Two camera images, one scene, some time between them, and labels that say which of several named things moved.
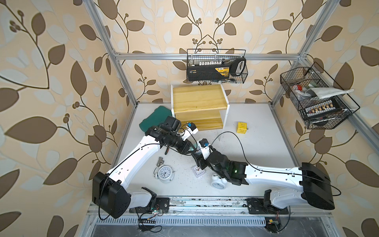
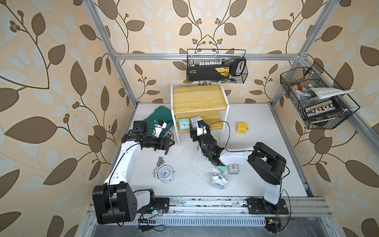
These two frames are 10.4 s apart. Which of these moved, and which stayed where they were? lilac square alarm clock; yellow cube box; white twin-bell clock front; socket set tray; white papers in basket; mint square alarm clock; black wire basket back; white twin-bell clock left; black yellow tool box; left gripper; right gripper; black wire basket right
Moved: lilac square alarm clock; left gripper; right gripper; mint square alarm clock
Stayed: black yellow tool box; yellow cube box; socket set tray; black wire basket back; white twin-bell clock left; black wire basket right; white papers in basket; white twin-bell clock front
